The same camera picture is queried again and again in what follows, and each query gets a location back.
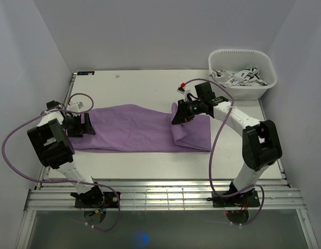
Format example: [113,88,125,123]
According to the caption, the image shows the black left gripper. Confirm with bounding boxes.
[61,113,96,137]

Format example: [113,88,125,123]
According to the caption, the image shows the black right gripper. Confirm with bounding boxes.
[172,99,204,125]

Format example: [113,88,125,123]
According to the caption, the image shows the purple trousers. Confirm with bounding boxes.
[70,104,211,153]

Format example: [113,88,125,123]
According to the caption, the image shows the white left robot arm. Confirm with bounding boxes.
[27,100,105,208]

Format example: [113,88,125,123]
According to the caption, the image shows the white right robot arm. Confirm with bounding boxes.
[171,80,283,207]

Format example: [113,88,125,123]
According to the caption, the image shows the black white printed trousers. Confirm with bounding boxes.
[209,67,267,88]

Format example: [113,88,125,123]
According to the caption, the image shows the black blue label sticker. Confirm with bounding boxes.
[77,71,95,76]

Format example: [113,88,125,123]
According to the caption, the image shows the white plastic basket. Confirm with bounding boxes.
[208,49,277,101]

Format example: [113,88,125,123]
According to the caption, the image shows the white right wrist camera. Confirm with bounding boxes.
[177,83,192,102]

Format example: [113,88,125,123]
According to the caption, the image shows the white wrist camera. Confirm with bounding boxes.
[66,101,84,113]
[177,83,192,102]

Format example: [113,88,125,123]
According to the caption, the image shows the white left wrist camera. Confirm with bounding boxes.
[66,101,84,113]

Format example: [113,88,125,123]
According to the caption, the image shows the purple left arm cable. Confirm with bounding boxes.
[1,93,122,231]

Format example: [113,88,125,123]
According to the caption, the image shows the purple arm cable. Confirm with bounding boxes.
[1,93,122,231]
[181,78,265,227]

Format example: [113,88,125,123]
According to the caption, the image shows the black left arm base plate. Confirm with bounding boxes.
[74,191,121,209]

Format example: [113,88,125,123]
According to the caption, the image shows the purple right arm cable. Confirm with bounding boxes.
[181,78,265,227]

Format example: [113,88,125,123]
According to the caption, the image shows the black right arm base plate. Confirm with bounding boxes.
[207,189,260,208]

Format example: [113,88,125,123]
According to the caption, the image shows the aluminium rail frame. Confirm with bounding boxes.
[15,160,319,248]

